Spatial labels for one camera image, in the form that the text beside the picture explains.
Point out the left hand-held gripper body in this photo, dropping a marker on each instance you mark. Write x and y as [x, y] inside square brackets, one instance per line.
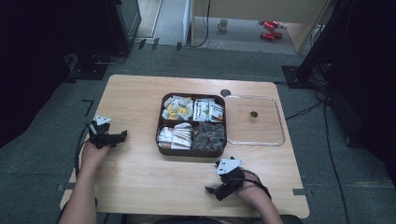
[100, 134]

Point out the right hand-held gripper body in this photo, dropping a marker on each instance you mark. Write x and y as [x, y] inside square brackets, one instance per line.
[231, 174]

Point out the person's left hand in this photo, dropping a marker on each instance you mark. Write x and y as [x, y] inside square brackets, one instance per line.
[93, 155]

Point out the person's right hand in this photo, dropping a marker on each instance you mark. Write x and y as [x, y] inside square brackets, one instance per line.
[250, 188]

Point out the light wooden table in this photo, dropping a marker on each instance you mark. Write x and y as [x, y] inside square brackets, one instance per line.
[137, 174]

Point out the pile of dark packets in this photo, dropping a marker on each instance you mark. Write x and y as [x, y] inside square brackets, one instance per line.
[208, 136]

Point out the clear plastic lid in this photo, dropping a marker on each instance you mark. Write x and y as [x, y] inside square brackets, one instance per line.
[258, 130]

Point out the stack of white red packets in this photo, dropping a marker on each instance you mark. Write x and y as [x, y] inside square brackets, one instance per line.
[176, 136]

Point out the pile of white yellow packets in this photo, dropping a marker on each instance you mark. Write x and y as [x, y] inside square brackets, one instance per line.
[177, 108]

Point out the brown four-compartment tray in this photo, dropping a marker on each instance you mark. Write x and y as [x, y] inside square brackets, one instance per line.
[190, 123]

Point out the row of white printed sachets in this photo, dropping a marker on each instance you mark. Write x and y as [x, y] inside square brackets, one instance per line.
[208, 110]

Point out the black stand with base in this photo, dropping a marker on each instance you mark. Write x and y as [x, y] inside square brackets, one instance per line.
[102, 34]

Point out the grey mug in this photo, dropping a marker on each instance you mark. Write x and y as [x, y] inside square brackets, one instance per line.
[222, 25]

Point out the red can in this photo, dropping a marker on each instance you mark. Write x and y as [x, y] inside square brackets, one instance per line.
[269, 25]

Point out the black stand base plate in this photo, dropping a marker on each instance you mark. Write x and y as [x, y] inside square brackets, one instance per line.
[295, 77]

